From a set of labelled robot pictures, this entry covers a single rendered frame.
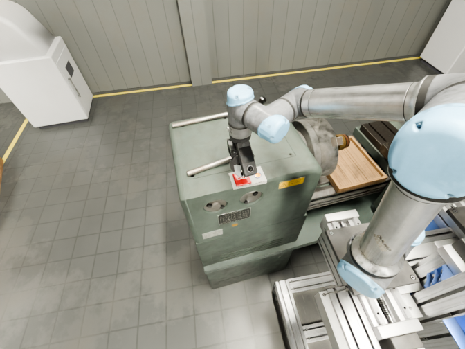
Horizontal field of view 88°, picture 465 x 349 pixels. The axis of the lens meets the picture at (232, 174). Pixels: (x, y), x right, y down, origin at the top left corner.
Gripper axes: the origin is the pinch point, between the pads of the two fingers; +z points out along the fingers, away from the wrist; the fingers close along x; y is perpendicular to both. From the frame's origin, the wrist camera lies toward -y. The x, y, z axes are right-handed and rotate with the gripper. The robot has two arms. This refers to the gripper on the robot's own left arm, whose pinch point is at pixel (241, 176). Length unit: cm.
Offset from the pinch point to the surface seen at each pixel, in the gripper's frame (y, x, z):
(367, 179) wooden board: 7, -76, 39
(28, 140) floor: 226, 211, 129
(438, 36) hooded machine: 236, -370, 87
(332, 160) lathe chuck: 7.4, -46.8, 14.2
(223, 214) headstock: -3.7, 9.1, 18.5
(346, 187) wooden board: 4, -61, 37
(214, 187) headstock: -0.9, 11.2, 1.8
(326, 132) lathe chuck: 17.2, -46.0, 4.5
